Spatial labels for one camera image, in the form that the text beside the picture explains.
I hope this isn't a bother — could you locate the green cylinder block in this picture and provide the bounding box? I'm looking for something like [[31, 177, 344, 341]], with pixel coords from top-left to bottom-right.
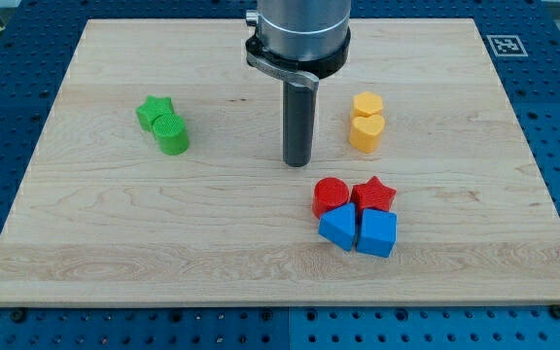
[[152, 114, 190, 156]]

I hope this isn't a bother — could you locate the blue triangle block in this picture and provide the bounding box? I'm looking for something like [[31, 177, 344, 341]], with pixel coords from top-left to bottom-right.
[[318, 203, 356, 251]]

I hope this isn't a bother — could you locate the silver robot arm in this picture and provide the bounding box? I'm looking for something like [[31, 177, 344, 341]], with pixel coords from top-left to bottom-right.
[[245, 0, 351, 61]]

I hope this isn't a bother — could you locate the black silver tool clamp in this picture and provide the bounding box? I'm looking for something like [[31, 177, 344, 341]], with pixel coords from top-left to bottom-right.
[[245, 29, 351, 91]]

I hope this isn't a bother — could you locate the green star block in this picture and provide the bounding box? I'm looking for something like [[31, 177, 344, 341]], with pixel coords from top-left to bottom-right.
[[135, 95, 175, 131]]

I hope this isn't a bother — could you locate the yellow hexagon block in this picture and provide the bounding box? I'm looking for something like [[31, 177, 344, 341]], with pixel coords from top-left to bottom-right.
[[350, 91, 384, 119]]

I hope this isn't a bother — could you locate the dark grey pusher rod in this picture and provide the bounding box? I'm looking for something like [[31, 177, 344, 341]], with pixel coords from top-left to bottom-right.
[[283, 82, 316, 167]]

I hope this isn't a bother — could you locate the red star block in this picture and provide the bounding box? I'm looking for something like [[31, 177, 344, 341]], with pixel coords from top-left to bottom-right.
[[350, 176, 397, 213]]

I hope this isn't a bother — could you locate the red cylinder block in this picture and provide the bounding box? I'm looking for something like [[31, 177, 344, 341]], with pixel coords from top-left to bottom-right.
[[311, 177, 349, 219]]

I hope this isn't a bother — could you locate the blue cube block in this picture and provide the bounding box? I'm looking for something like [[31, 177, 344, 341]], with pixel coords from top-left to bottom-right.
[[356, 209, 398, 258]]

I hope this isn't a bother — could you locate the yellow heart block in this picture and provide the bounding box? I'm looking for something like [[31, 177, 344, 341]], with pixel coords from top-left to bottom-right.
[[349, 115, 386, 154]]

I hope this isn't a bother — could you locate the wooden board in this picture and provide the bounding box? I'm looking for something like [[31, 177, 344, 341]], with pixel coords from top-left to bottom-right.
[[0, 18, 560, 307]]

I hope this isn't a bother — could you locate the white fiducial marker tag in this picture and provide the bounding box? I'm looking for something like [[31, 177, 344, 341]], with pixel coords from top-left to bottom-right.
[[486, 34, 528, 57]]

